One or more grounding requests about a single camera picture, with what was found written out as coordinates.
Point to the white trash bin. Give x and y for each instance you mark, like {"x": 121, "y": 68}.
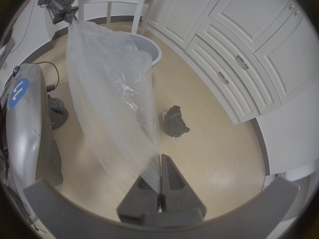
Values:
{"x": 155, "y": 55}

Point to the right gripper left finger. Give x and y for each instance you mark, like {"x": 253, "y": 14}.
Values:
{"x": 139, "y": 195}

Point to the clear plastic bag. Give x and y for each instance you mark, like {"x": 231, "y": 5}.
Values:
{"x": 112, "y": 83}

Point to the white wardrobe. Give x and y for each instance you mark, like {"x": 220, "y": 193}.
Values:
{"x": 224, "y": 21}

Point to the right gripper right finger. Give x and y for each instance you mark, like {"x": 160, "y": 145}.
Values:
{"x": 179, "y": 190}

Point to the crumpled black plastic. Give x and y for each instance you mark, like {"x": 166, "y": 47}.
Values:
{"x": 175, "y": 123}

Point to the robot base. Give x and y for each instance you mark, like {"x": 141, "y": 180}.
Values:
{"x": 25, "y": 123}

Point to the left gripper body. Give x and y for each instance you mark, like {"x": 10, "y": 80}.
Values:
{"x": 62, "y": 5}

